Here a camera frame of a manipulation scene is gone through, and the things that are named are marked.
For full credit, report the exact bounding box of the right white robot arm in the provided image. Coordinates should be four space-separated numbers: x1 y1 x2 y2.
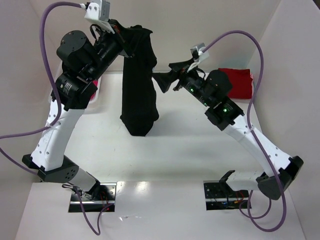
152 59 304 200

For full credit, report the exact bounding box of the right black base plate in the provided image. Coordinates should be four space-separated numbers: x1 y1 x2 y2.
203 181 249 211

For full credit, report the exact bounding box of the folded red t shirt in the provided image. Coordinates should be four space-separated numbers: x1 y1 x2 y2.
219 68 252 100

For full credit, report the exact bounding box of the magenta t shirt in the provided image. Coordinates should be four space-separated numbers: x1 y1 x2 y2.
90 80 99 101

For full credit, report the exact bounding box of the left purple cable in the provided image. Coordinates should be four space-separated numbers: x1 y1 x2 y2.
0 1 111 236

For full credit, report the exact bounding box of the black t shirt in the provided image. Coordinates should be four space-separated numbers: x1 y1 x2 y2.
120 25 159 137

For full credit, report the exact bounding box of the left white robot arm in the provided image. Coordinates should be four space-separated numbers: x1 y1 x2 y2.
22 21 138 198

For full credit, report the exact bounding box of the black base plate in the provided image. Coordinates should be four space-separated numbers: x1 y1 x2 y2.
203 181 249 211
68 182 117 213

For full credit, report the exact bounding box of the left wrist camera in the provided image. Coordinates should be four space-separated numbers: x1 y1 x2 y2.
81 0 115 34

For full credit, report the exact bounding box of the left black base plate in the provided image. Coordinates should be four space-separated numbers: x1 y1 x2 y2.
68 182 117 213

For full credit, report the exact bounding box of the white plastic basket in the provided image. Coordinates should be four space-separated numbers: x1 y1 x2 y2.
55 74 99 111

